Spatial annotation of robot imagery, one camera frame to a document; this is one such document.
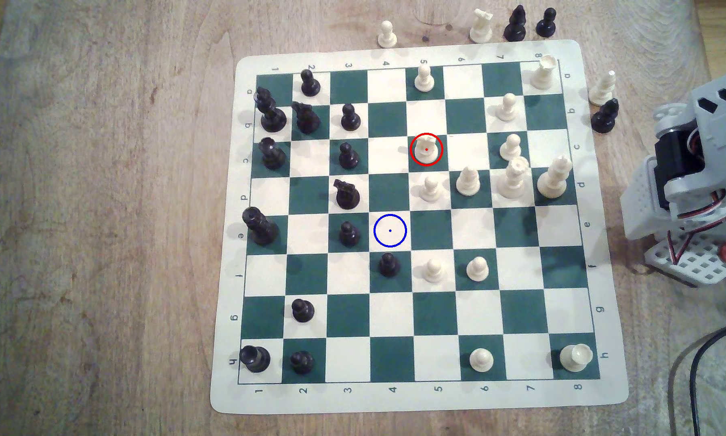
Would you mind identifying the white chess knight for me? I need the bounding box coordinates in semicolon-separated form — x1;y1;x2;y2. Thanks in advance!
469;8;495;44
415;136;440;163

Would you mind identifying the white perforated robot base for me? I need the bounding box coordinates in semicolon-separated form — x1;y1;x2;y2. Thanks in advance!
644;233;726;288

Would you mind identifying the black chess knight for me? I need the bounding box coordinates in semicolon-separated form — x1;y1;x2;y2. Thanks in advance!
333;178;361;211

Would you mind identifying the black chess rook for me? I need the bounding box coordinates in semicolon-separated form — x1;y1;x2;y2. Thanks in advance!
259;137;287;170
240;345;272;374

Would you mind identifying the white chess bishop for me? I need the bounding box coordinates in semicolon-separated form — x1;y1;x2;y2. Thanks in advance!
588;70;617;107
456;166;481;197

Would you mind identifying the black chess bishop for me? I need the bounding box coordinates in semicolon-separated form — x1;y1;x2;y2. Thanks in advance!
504;5;528;42
292;101;321;135

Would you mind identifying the black chess king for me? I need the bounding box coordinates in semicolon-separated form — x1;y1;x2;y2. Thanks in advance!
256;87;288;133

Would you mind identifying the green white chess mat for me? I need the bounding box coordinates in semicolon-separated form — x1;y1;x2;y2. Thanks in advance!
210;39;630;415

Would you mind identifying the white chess queen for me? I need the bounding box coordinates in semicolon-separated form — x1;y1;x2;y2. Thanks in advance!
497;157;530;199

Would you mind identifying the white chess king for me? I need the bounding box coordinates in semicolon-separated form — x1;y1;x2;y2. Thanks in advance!
537;155;573;199

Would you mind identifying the white chess rook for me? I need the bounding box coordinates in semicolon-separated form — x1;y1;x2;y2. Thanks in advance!
560;343;593;373
530;54;559;91

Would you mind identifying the thin black cable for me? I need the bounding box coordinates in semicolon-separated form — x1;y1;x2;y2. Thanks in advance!
667;330;726;436

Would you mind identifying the thick black cable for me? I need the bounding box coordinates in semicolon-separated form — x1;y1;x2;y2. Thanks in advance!
688;315;726;436

